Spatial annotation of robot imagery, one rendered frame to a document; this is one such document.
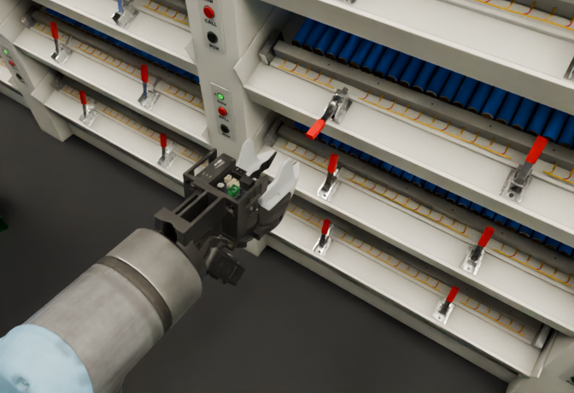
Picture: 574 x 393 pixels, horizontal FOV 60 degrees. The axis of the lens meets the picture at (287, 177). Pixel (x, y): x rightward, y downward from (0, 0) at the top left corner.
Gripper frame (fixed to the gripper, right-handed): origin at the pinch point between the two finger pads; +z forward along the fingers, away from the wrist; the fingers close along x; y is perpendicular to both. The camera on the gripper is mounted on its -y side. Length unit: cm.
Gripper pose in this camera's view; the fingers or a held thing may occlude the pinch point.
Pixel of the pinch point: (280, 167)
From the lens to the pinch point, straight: 62.8
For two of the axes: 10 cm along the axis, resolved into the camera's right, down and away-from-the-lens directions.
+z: 5.4, -5.5, 6.4
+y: 0.8, -7.2, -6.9
